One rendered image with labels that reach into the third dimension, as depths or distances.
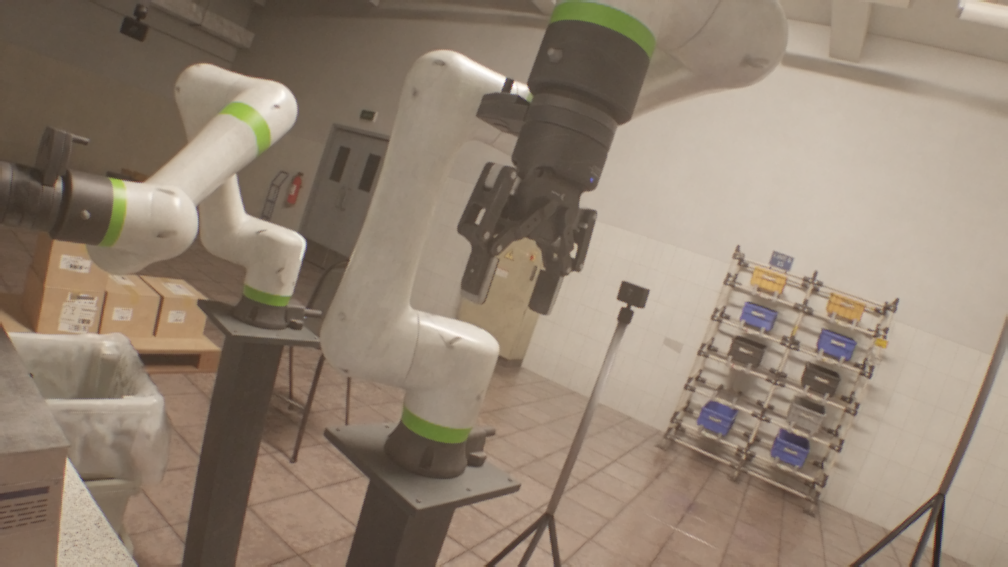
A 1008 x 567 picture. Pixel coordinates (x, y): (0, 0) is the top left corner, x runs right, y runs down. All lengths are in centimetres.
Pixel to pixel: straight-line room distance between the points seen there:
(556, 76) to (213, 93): 91
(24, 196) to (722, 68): 77
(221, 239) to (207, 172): 46
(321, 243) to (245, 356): 713
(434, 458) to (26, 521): 57
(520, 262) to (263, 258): 457
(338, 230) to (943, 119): 762
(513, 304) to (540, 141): 538
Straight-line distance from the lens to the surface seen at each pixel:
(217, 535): 174
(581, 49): 43
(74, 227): 79
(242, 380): 149
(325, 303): 298
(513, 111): 46
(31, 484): 62
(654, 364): 560
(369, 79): 868
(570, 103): 43
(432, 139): 80
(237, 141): 108
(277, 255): 140
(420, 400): 89
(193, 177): 102
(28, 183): 78
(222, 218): 144
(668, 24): 49
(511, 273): 582
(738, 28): 52
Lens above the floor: 133
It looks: 5 degrees down
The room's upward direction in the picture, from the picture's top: 19 degrees clockwise
